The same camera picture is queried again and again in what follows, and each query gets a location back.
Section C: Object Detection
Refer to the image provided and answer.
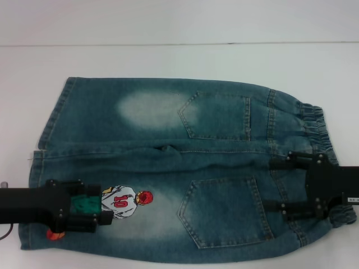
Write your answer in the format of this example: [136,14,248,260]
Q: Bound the blue denim shorts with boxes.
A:
[18,76,357,251]

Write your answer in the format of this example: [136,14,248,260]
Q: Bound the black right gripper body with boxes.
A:
[305,161,359,208]

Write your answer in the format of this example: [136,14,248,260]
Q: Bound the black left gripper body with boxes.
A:
[0,186,73,225]

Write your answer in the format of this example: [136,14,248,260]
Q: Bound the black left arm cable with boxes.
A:
[0,223,14,241]

